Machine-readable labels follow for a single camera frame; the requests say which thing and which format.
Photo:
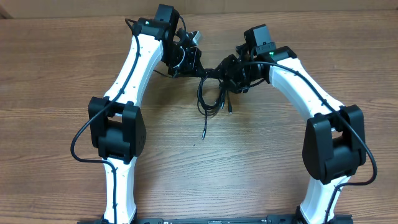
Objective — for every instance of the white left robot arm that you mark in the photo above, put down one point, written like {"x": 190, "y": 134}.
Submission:
{"x": 116, "y": 122}

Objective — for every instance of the brown cardboard wall panel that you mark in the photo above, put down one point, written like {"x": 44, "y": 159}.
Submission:
{"x": 26, "y": 9}

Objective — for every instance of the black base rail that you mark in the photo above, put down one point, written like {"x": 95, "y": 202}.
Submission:
{"x": 214, "y": 220}

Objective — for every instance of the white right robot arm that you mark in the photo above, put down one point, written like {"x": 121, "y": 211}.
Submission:
{"x": 334, "y": 143}

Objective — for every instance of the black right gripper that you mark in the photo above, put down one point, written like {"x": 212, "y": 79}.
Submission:
{"x": 227, "y": 74}

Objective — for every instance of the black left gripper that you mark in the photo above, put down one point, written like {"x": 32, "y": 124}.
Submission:
{"x": 190, "y": 70}

